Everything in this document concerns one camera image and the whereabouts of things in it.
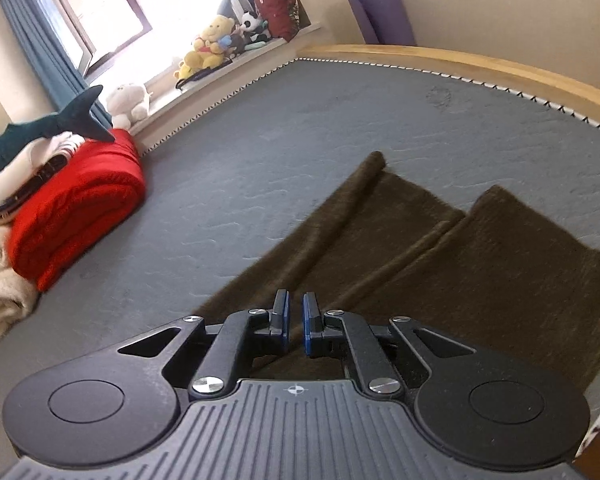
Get purple yoga mat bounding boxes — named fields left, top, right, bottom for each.
left=347, top=0, right=416, bottom=46

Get brown corduroy pants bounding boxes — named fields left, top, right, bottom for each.
left=195, top=150, right=600, bottom=391

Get dark red cushion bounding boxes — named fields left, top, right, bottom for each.
left=253, top=0, right=306, bottom=41

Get window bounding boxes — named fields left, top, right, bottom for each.
left=45, top=0, right=261, bottom=86

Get grey quilted mattress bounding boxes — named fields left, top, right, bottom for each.
left=0, top=57, right=600, bottom=411

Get dark teal shark plush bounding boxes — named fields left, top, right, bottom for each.
left=0, top=85, right=116, bottom=181

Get red folded blanket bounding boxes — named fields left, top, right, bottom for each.
left=7, top=129, right=146, bottom=293

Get white window sill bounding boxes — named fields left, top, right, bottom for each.
left=130, top=20, right=326, bottom=156

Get black strap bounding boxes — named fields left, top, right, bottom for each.
left=175, top=62, right=223, bottom=92

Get white plush toy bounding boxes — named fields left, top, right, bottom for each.
left=105, top=83, right=153, bottom=131

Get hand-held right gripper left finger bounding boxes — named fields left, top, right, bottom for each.
left=115, top=289, right=291, bottom=403

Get wooden bed frame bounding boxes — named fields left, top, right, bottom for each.
left=300, top=44, right=600, bottom=128

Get white folded bedding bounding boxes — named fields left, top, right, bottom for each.
left=0, top=132, right=88, bottom=201

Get pale yellow plush toy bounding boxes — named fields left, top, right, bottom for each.
left=175, top=57, right=202, bottom=82

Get yellow bear plush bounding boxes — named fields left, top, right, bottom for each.
left=192, top=16, right=236, bottom=68

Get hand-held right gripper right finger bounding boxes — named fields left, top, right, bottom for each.
left=302, top=292, right=478, bottom=403

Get navy star-patterned blanket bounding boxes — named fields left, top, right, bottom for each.
left=0, top=152, right=76, bottom=223

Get panda plush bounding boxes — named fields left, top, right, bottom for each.
left=239, top=10, right=268, bottom=43

